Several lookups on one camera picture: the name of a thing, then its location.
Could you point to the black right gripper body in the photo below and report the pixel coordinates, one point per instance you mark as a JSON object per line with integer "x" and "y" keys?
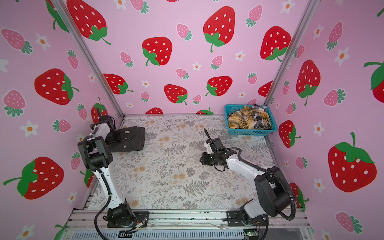
{"x": 209, "y": 159}

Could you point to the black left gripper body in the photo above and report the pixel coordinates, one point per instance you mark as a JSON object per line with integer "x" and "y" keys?
{"x": 115, "y": 137}

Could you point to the dark grey pinstriped shirt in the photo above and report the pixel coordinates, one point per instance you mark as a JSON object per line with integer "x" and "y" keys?
{"x": 132, "y": 139}

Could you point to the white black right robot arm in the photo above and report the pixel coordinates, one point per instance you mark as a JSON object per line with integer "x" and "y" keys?
{"x": 274, "y": 195}

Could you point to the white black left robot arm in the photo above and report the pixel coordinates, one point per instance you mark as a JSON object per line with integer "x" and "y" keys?
{"x": 97, "y": 158}

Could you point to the yellow plaid shirt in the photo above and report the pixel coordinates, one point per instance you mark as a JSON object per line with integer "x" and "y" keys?
{"x": 242, "y": 119}

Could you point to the teal plastic basket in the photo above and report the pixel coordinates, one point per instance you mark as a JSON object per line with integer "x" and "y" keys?
{"x": 230, "y": 109}

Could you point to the grey white plaid shirt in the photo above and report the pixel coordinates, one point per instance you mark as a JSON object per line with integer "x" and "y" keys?
{"x": 261, "y": 118}

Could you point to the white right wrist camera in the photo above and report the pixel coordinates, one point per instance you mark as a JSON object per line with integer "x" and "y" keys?
{"x": 208, "y": 147}

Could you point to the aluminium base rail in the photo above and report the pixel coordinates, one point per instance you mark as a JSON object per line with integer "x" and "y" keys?
{"x": 200, "y": 224}

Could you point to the aluminium frame post left corner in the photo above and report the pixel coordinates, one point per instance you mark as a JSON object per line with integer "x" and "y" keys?
{"x": 78, "y": 38}

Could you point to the aluminium frame post corner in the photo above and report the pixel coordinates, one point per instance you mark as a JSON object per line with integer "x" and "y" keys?
{"x": 299, "y": 32}
{"x": 78, "y": 38}

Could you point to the aluminium frame post right corner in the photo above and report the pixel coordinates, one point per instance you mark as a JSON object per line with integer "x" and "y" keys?
{"x": 299, "y": 32}

